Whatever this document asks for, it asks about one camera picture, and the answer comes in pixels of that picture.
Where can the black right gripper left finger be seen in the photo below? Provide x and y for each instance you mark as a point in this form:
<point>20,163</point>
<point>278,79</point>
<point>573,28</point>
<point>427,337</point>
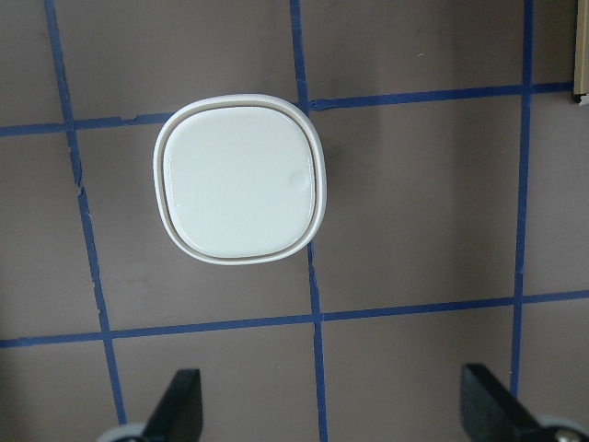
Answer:
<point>179,413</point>

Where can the white lidded trash can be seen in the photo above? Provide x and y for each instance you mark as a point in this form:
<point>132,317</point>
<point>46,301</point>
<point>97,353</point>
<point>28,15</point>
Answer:
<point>240,179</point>

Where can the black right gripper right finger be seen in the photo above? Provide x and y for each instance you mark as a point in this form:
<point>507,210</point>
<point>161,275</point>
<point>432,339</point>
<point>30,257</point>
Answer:
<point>489,412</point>

